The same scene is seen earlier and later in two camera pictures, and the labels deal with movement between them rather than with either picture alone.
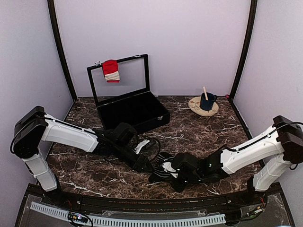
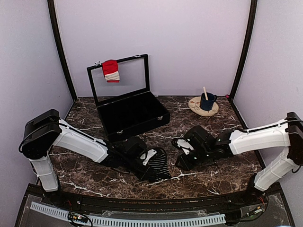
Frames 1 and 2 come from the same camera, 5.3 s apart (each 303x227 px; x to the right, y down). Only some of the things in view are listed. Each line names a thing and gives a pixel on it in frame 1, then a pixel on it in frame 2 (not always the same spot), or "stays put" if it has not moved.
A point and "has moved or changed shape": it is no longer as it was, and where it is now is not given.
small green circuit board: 78,217 stays put
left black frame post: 58,36 stays put
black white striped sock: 159,174 has moved or changed shape
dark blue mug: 207,105 stays put
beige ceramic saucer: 194,105 stays put
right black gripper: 179,187 → 187,165
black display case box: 129,101 stays put
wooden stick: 205,93 stays put
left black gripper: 139,163 → 143,176
